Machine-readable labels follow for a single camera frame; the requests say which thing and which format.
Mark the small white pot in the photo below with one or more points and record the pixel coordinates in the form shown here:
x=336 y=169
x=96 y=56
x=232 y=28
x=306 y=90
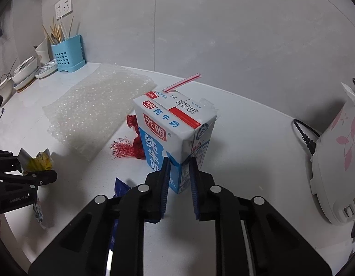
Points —
x=5 y=87

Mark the yellow white snack packet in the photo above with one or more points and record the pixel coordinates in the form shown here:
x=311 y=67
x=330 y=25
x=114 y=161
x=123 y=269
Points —
x=39 y=161

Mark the white wall socket panel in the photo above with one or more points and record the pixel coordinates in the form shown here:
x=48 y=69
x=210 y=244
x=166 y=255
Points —
x=64 y=5

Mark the bunch of wooden chopsticks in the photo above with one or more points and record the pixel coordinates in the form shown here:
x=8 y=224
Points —
x=59 y=33

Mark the blue plastic utensil holder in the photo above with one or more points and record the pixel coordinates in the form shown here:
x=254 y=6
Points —
x=68 y=57

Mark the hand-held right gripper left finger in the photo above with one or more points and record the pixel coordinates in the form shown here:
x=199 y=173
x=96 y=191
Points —
x=166 y=184

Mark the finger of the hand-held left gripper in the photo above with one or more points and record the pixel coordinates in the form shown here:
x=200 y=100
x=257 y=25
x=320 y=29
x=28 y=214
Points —
x=6 y=160
x=36 y=178

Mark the wooden-edged plate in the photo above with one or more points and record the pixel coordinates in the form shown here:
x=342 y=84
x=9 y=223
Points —
x=26 y=87

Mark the white pitcher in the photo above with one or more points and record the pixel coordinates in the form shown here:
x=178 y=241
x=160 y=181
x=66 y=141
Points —
x=42 y=50

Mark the white bowls and plates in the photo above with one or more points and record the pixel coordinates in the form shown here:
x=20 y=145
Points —
x=23 y=72

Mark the clear bubble wrap sheet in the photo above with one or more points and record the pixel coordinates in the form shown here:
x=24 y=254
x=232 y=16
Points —
x=94 y=100

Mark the white flowered rice cooker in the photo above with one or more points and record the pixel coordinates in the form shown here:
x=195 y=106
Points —
x=338 y=164

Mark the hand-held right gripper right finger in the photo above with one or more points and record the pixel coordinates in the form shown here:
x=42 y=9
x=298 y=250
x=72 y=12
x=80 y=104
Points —
x=195 y=189

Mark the blue white milk carton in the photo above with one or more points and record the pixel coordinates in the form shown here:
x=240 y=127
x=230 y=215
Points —
x=166 y=126

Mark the red white striped straw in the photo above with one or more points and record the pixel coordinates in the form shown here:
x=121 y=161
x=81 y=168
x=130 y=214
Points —
x=183 y=82

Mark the red mesh net bag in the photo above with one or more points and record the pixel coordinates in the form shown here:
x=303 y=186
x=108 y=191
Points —
x=137 y=146

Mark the blue snack packet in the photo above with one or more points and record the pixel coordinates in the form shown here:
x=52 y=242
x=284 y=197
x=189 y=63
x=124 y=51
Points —
x=121 y=188

